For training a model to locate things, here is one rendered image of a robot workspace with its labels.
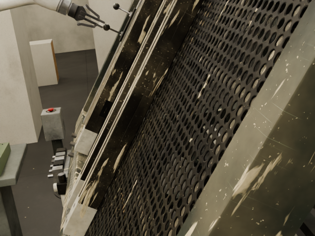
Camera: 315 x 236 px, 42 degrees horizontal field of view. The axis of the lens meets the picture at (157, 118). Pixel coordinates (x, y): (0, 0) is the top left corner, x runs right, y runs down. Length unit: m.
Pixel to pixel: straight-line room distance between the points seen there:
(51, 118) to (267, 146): 2.24
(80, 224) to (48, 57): 6.03
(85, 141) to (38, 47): 5.35
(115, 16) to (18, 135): 2.25
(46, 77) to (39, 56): 0.36
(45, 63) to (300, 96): 6.94
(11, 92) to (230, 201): 4.30
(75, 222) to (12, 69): 3.38
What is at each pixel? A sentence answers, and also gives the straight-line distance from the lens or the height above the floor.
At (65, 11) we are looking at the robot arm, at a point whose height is 1.55.
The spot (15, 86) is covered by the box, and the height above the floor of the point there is 0.67.
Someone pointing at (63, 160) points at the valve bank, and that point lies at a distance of 2.36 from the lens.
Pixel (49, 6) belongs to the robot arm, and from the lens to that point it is 2.33.
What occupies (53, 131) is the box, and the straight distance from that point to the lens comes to 2.70.
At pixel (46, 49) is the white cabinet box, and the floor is 0.61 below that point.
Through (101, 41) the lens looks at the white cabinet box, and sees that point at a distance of 6.08.
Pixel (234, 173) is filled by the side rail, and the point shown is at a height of 1.46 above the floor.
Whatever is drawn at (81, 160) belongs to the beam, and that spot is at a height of 0.90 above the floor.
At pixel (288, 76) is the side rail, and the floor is 1.58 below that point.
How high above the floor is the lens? 1.71
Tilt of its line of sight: 20 degrees down
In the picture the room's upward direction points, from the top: 6 degrees counter-clockwise
